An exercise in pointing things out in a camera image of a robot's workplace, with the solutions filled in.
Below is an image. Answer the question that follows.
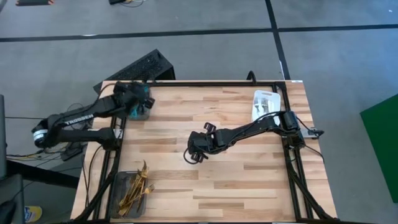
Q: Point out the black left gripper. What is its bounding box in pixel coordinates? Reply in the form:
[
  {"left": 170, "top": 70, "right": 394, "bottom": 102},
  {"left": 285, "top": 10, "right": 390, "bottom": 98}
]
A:
[{"left": 112, "top": 80, "right": 156, "bottom": 121}]

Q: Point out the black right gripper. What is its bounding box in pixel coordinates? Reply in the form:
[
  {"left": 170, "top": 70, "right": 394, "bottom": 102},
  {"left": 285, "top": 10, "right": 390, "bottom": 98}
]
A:
[{"left": 187, "top": 122, "right": 234, "bottom": 164}]

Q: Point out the grey translucent plastic bin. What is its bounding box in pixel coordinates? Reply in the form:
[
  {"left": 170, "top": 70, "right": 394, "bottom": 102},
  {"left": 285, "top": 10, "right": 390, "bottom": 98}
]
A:
[
  {"left": 107, "top": 170, "right": 147, "bottom": 219},
  {"left": 126, "top": 85, "right": 155, "bottom": 122}
]

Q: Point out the black perforated box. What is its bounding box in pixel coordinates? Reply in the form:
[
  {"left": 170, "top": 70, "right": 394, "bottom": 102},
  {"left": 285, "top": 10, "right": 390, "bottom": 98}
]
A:
[{"left": 93, "top": 49, "right": 177, "bottom": 94}]

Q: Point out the white plastic bin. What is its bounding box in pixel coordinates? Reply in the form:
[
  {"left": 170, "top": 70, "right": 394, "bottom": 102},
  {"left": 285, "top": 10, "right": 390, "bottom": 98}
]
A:
[{"left": 250, "top": 89, "right": 282, "bottom": 124}]

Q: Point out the black bar with orange ends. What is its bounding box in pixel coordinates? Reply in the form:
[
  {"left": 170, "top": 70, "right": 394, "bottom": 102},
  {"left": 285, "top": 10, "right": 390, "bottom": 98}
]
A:
[{"left": 15, "top": 0, "right": 54, "bottom": 7}]

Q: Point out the yellow blue package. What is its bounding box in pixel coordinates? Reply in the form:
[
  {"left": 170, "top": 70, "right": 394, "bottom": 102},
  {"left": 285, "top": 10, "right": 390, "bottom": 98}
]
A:
[{"left": 24, "top": 205, "right": 44, "bottom": 223}]

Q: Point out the dark grey chair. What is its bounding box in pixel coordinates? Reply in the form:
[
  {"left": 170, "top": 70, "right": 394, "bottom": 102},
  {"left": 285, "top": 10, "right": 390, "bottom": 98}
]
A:
[{"left": 0, "top": 173, "right": 26, "bottom": 224}]

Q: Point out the green board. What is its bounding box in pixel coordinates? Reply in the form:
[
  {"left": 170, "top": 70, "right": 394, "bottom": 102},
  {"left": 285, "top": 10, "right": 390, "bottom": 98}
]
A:
[{"left": 359, "top": 93, "right": 398, "bottom": 203}]

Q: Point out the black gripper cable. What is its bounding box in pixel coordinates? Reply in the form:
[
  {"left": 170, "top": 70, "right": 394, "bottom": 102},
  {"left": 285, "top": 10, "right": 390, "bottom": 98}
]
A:
[{"left": 182, "top": 148, "right": 200, "bottom": 165}]

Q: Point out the black aluminium table frame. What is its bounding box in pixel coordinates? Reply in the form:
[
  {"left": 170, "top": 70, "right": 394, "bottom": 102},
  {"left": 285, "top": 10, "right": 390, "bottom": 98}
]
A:
[{"left": 71, "top": 80, "right": 340, "bottom": 224}]

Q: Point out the black device with cables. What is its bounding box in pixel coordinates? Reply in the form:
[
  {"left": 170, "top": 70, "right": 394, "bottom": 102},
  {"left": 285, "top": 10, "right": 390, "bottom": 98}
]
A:
[{"left": 108, "top": 0, "right": 146, "bottom": 7}]

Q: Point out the black arm base cable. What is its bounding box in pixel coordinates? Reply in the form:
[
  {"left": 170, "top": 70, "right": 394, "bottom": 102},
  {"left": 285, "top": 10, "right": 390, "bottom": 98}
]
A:
[{"left": 303, "top": 144, "right": 326, "bottom": 164}]

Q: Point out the thin black floor cable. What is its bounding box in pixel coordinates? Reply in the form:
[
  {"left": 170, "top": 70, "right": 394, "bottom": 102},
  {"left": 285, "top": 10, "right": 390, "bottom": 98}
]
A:
[{"left": 4, "top": 116, "right": 41, "bottom": 121}]

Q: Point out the yellow cable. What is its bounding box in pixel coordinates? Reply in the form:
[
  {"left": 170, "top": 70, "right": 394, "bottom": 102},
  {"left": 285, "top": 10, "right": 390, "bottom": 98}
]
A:
[{"left": 6, "top": 146, "right": 75, "bottom": 161}]

